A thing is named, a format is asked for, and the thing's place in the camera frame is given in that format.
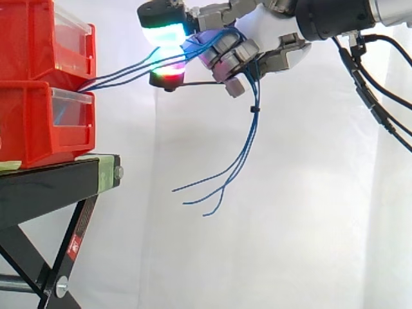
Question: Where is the blue cable bundle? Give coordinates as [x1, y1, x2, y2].
[77, 27, 262, 217]

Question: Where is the red bin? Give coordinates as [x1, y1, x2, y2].
[0, 0, 97, 82]
[0, 79, 96, 170]

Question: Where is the thin black cable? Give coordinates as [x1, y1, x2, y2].
[362, 33, 412, 64]
[349, 33, 412, 109]
[333, 35, 412, 149]

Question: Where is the black stand with green tape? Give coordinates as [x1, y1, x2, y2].
[0, 153, 124, 309]

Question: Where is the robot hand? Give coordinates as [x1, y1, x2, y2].
[136, 0, 312, 98]

